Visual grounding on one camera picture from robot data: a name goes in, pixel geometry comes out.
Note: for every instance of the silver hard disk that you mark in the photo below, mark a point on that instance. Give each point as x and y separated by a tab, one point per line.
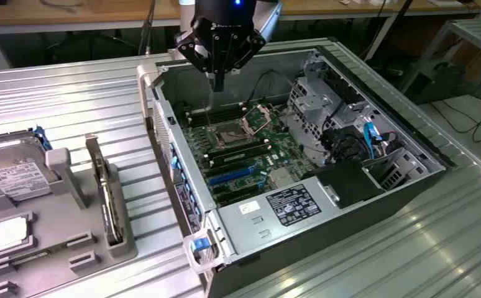
12	174

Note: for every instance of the wooden desk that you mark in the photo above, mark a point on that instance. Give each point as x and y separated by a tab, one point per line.
120	9

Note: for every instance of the open black PC case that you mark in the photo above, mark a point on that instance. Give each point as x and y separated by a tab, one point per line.
306	264

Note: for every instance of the CPU socket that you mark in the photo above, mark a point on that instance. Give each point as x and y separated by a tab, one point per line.
229	135

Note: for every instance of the grey printed parts rack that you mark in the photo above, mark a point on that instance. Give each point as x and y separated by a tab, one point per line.
57	232

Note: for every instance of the silver drive cage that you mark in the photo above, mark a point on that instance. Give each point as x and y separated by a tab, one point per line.
310	102

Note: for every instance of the silver disk bay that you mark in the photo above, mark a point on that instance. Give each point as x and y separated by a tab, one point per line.
394	174

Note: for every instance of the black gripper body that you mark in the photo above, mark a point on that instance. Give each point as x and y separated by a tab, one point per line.
223	18

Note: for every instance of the black expansion slot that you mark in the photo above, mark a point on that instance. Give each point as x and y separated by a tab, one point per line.
237	194

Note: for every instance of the loose green RAM stick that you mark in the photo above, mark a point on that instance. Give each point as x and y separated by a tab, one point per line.
28	257

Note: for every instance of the CPU with silver lid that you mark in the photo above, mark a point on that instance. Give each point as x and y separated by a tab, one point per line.
9	232

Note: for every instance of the black box on floor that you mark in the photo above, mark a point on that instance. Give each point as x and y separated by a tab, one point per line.
439	83

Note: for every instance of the metal socket cover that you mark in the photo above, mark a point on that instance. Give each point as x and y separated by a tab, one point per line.
259	116

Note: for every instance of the black plastic shroud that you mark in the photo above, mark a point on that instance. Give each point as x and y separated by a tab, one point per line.
343	183

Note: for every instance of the installed green RAM stick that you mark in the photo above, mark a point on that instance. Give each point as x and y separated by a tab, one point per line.
236	156

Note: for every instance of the green motherboard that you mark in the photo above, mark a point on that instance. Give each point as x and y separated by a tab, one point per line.
282	149

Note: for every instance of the graphics card with metal bracket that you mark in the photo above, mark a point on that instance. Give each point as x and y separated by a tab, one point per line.
106	186

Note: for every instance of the silver power supply unit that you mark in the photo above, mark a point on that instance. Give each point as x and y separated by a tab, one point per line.
240	229

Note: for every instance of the silver chipset heatsink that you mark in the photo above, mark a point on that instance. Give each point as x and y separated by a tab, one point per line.
280	178

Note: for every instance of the blue case latch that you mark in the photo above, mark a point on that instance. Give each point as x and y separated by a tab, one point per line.
199	244

